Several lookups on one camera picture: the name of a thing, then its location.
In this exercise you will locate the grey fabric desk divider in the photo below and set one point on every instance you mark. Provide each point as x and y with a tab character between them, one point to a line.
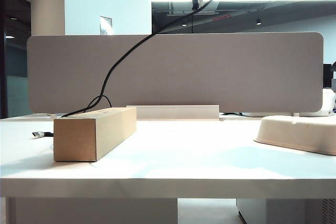
210	72

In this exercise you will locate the white building pillar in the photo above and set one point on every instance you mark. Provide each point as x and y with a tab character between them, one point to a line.
47	3

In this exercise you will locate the black computer monitor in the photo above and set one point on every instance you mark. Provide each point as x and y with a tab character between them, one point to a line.
327	75

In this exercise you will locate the white rounded appliance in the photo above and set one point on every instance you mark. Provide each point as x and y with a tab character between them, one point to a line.
328	102

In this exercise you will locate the long brown cardboard box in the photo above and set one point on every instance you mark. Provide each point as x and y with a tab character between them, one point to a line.
78	140

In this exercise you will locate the beige paper pulp bowl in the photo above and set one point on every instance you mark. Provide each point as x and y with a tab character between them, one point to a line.
302	136

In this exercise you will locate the white desk support panel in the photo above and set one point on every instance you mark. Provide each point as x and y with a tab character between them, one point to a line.
92	212

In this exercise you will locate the white under-desk cabinet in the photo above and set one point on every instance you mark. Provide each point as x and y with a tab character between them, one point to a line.
288	212

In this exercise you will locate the framed wall sign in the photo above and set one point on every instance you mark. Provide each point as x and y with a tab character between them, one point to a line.
106	25

